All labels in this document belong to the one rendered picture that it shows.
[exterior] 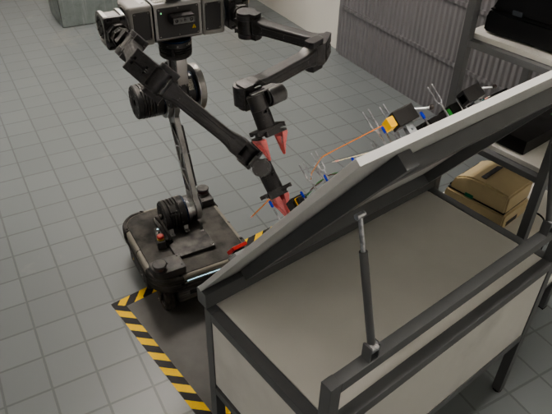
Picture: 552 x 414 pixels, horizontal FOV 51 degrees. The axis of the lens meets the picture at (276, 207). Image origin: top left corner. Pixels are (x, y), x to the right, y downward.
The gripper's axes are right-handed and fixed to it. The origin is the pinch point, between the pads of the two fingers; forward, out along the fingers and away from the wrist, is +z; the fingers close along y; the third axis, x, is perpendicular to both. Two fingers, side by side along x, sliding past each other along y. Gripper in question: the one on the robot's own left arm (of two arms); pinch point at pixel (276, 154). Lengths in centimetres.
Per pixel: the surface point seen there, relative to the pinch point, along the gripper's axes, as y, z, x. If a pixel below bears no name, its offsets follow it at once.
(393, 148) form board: -9, -8, -74
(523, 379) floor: 87, 150, 19
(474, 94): 43, -1, -42
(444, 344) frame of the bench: 21, 72, -27
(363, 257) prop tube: -9, 21, -49
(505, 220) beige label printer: 97, 71, 16
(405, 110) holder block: 11, -8, -54
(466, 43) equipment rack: 93, -6, 9
